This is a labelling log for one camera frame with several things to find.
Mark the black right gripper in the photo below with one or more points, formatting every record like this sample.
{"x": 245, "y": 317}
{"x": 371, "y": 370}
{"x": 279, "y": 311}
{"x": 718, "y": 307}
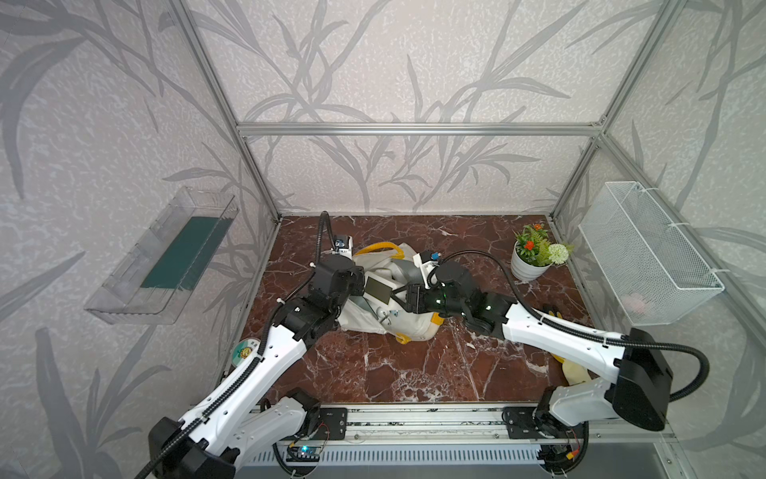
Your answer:
{"x": 413, "y": 296}

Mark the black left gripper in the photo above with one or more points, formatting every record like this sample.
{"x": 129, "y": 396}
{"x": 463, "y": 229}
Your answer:
{"x": 356, "y": 274}

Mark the white digital clock dark screen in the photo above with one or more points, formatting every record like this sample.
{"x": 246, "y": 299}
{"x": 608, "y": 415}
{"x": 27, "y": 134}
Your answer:
{"x": 378, "y": 290}

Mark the white canvas bag yellow handles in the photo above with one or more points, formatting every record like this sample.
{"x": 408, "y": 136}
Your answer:
{"x": 388, "y": 269}

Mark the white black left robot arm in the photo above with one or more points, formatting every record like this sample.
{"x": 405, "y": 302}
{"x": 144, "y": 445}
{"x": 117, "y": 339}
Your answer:
{"x": 221, "y": 434}

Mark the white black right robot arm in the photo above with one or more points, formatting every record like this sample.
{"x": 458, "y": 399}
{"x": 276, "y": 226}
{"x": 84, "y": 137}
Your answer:
{"x": 632, "y": 382}

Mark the grey square analog clock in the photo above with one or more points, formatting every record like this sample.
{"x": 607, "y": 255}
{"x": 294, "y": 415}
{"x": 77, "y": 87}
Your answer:
{"x": 405, "y": 271}

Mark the white pot artificial plant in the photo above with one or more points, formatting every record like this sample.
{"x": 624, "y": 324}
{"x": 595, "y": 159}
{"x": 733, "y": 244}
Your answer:
{"x": 534, "y": 253}

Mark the yellow work glove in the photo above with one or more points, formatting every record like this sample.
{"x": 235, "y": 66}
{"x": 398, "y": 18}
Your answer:
{"x": 575, "y": 373}

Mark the green circuit board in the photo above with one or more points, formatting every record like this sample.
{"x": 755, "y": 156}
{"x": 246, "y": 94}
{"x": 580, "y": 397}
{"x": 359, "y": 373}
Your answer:
{"x": 303, "y": 454}

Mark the pink object in basket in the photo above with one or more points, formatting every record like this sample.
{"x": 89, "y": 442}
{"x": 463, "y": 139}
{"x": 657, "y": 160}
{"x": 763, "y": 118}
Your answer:
{"x": 635, "y": 305}

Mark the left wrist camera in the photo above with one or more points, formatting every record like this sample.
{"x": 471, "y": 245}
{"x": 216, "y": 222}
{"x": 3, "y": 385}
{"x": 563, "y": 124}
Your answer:
{"x": 343, "y": 245}

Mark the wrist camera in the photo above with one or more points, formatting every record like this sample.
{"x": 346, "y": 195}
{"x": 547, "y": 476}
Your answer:
{"x": 343, "y": 245}
{"x": 426, "y": 262}

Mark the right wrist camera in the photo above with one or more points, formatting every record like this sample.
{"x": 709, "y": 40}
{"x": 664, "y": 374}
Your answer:
{"x": 426, "y": 262}

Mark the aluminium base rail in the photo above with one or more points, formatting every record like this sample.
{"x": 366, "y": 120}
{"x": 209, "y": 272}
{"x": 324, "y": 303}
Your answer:
{"x": 411, "y": 434}

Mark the clear plastic wall shelf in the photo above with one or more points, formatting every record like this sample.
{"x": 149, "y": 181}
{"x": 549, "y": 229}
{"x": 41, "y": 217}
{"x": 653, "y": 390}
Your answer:
{"x": 153, "y": 283}

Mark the white wire mesh basket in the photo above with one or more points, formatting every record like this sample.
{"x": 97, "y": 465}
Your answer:
{"x": 641, "y": 250}

